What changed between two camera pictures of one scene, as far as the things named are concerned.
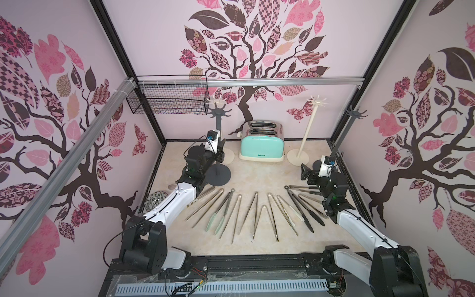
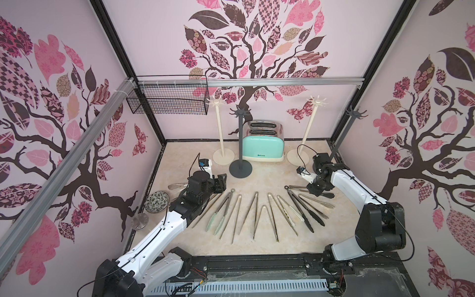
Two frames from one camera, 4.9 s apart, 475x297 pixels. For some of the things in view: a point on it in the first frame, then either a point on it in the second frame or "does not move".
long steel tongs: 237,219 does not move
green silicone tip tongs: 222,219 does not move
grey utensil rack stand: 218,175 to 240,168
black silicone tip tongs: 310,213 does not move
